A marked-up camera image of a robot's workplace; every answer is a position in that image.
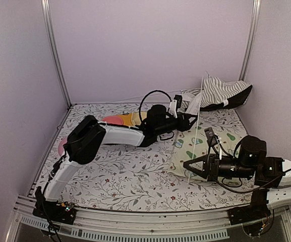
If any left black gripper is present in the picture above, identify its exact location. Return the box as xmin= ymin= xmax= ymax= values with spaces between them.
xmin=155 ymin=111 xmax=199 ymax=135

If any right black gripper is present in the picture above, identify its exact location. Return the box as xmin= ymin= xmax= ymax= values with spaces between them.
xmin=184 ymin=153 xmax=255 ymax=182

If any avocado print cushion mat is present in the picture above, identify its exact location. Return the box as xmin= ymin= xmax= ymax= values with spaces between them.
xmin=167 ymin=126 xmax=247 ymax=181

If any striped fabric pet tent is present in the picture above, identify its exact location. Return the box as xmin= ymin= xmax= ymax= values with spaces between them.
xmin=181 ymin=76 xmax=253 ymax=114

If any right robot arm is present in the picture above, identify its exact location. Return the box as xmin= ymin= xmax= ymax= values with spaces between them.
xmin=183 ymin=136 xmax=291 ymax=220

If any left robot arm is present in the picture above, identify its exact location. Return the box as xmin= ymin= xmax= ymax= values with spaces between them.
xmin=35 ymin=101 xmax=198 ymax=219

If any yellow double pet feeder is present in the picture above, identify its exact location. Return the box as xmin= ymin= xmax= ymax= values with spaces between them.
xmin=118 ymin=112 xmax=142 ymax=126

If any pink bowl in feeder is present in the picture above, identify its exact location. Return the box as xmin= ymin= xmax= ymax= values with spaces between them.
xmin=102 ymin=115 xmax=124 ymax=125

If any floral table cloth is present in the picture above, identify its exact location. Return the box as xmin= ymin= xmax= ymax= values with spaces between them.
xmin=33 ymin=102 xmax=273 ymax=212

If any pink round plate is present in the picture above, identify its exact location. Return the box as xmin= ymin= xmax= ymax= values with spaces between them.
xmin=57 ymin=137 xmax=67 ymax=156

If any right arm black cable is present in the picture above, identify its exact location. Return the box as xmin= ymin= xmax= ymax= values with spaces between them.
xmin=207 ymin=173 xmax=287 ymax=194

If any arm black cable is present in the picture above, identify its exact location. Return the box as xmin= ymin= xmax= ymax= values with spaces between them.
xmin=138 ymin=90 xmax=173 ymax=127
xmin=207 ymin=173 xmax=287 ymax=194

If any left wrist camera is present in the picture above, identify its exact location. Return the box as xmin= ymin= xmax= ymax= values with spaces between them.
xmin=168 ymin=95 xmax=182 ymax=118

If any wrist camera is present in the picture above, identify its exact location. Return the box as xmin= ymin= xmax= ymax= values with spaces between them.
xmin=168 ymin=95 xmax=182 ymax=118
xmin=204 ymin=128 xmax=222 ymax=160

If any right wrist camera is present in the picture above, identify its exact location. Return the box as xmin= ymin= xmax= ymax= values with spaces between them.
xmin=204 ymin=128 xmax=222 ymax=160

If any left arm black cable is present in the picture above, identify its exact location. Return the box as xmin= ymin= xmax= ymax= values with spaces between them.
xmin=138 ymin=90 xmax=173 ymax=127

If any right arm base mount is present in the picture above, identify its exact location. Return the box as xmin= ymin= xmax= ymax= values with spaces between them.
xmin=227 ymin=189 xmax=271 ymax=237

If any right aluminium frame post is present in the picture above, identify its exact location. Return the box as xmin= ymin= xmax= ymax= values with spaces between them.
xmin=239 ymin=0 xmax=261 ymax=81

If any aluminium frame post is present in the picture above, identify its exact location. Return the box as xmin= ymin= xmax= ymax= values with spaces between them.
xmin=41 ymin=0 xmax=72 ymax=109
xmin=239 ymin=0 xmax=261 ymax=81

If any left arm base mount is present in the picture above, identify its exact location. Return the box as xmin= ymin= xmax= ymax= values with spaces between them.
xmin=32 ymin=186 xmax=77 ymax=225

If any left aluminium frame post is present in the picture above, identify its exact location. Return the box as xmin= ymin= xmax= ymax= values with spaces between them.
xmin=41 ymin=0 xmax=72 ymax=109

